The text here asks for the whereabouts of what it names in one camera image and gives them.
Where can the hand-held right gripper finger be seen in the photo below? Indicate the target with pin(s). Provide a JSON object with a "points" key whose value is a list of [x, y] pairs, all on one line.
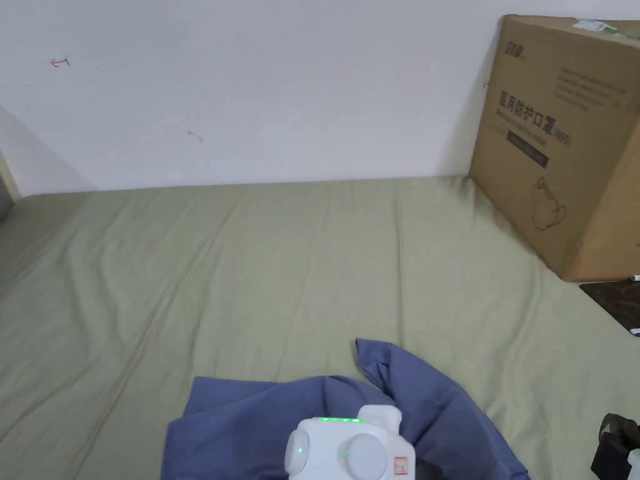
{"points": [[622, 425]]}

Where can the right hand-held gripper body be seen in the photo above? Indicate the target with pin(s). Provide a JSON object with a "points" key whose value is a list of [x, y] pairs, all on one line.
{"points": [[612, 457]]}

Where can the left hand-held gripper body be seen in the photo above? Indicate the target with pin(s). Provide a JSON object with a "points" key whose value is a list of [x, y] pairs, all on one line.
{"points": [[345, 450]]}

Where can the dark blue shirt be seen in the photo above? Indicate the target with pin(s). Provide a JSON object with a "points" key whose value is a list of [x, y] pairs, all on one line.
{"points": [[240, 425]]}

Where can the dark mottled flat board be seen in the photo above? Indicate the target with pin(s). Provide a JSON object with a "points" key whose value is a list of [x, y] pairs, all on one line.
{"points": [[617, 305]]}

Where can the bed with pale green sheet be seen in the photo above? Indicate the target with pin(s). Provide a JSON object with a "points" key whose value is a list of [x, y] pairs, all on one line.
{"points": [[210, 280]]}

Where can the brown cardboard carton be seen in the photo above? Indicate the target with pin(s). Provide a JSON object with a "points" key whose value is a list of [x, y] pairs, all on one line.
{"points": [[550, 125]]}

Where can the grey headboard with wooden edge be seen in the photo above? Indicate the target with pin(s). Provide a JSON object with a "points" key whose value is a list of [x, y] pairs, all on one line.
{"points": [[5, 200]]}

